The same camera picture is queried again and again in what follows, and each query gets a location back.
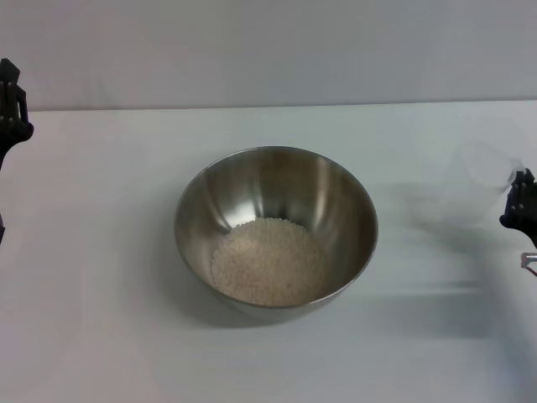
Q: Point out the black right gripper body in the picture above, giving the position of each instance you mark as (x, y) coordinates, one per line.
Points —
(524, 222)

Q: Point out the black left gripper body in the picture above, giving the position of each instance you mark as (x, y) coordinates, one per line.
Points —
(14, 134)

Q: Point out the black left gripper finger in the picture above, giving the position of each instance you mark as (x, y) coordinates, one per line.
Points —
(12, 105)

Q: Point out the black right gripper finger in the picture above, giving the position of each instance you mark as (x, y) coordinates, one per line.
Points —
(516, 197)
(532, 193)

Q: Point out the clear plastic measuring cup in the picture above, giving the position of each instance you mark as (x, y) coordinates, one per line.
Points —
(486, 168)

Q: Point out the stainless steel mixing bowl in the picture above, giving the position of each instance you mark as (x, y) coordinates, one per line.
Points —
(277, 189)

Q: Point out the white uncooked rice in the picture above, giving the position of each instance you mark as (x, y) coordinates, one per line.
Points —
(268, 264)

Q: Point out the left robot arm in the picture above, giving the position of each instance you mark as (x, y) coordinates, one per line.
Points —
(1, 228)

